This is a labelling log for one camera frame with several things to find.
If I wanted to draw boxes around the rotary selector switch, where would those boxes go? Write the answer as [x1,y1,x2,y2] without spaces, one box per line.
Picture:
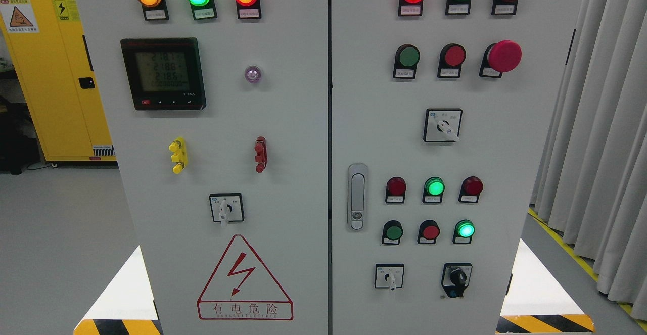
[209,193,245,227]

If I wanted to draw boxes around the red terminal connector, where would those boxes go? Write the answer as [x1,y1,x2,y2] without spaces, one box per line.
[254,136,268,172]

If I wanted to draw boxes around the dark red indicator lamp left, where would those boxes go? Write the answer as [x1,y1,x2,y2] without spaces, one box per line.
[385,176,407,204]

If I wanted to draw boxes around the dark red indicator lamp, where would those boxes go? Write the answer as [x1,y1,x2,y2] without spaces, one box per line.
[459,176,484,204]
[385,176,407,204]

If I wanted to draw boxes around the green push button lower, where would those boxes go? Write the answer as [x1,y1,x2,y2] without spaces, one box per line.
[381,220,403,245]

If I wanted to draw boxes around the small purple indicator lens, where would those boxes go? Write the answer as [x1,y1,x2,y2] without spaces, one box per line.
[244,65,262,84]

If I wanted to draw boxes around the green lit lamp middle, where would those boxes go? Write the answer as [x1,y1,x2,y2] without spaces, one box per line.
[422,176,445,204]

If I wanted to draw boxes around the upper right rotary selector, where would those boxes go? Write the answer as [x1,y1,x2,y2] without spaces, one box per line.
[423,109,463,143]

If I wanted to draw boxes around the green push button upper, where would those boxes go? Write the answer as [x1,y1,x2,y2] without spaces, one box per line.
[392,43,420,80]

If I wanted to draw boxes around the grey left cabinet door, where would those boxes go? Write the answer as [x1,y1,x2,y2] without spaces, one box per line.
[78,0,329,334]

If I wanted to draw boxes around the grey cabinet door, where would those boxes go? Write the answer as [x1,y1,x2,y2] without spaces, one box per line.
[78,0,329,334]
[331,0,582,334]

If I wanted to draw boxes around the red push button lower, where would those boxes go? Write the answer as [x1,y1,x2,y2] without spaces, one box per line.
[418,220,440,245]

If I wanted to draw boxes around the red push button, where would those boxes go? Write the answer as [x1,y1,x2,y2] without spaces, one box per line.
[418,220,440,245]
[437,43,466,79]

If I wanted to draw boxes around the lower white rotary selector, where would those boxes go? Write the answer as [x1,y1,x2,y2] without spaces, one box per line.
[374,263,405,291]

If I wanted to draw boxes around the grey right cabinet door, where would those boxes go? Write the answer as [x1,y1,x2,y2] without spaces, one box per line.
[331,0,582,334]

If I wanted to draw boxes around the yellow terminal connector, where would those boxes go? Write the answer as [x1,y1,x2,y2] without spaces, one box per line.
[169,136,188,174]

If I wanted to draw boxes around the dark red indicator lamp right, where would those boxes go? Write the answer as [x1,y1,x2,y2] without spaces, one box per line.
[459,176,484,204]

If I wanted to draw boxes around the red electric danger sticker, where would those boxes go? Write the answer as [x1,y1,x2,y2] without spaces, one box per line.
[197,234,294,321]

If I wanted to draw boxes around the green lit push button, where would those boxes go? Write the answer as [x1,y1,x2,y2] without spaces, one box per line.
[451,219,475,245]

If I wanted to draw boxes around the red push button upper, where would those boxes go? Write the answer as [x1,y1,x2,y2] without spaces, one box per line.
[437,43,466,79]

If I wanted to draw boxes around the red lit indicator lamp left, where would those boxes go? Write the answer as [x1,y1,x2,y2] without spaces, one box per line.
[235,0,262,20]

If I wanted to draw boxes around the black digital power meter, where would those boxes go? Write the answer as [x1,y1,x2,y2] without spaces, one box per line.
[120,37,206,110]

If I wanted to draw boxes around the red emergency stop mushroom button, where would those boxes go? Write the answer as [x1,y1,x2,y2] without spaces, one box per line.
[479,40,523,78]

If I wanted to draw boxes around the orange indicator lamp top left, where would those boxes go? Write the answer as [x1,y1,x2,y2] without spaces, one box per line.
[138,0,169,21]

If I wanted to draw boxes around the right striped cabinet base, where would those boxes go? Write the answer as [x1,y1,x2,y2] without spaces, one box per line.
[495,240,595,334]

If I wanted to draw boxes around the striped cabinet base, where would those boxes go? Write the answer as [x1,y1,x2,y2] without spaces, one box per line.
[73,245,163,335]
[495,240,595,334]

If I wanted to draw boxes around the grey curtain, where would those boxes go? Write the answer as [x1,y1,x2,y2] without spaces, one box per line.
[531,0,646,320]

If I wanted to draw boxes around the left striped cabinet base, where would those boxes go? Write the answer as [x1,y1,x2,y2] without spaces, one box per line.
[73,245,163,335]

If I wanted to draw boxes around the yellow safety storage cabinet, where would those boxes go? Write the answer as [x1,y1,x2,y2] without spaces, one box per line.
[1,0,116,162]

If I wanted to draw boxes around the silver door handle lock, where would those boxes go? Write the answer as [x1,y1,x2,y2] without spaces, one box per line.
[347,164,368,231]

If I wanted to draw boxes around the black knob selector switch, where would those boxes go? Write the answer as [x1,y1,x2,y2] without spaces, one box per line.
[441,263,472,298]

